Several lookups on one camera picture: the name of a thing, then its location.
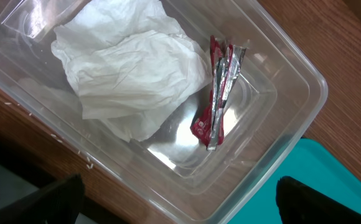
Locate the black tray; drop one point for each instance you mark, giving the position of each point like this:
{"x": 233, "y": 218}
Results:
{"x": 19, "y": 179}

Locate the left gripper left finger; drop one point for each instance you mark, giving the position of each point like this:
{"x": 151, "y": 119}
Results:
{"x": 58, "y": 202}

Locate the teal serving tray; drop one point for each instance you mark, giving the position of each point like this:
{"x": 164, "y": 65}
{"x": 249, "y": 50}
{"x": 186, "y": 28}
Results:
{"x": 310, "y": 163}

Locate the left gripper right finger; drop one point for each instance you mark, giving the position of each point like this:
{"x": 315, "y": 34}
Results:
{"x": 301, "y": 204}

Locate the white napkin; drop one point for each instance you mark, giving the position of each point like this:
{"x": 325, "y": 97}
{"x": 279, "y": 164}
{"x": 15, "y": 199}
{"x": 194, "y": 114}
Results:
{"x": 130, "y": 64}

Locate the clear plastic bin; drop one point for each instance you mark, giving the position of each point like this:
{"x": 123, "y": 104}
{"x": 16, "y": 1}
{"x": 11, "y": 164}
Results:
{"x": 276, "y": 97}

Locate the red snack wrapper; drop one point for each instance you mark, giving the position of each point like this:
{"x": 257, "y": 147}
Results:
{"x": 226, "y": 61}

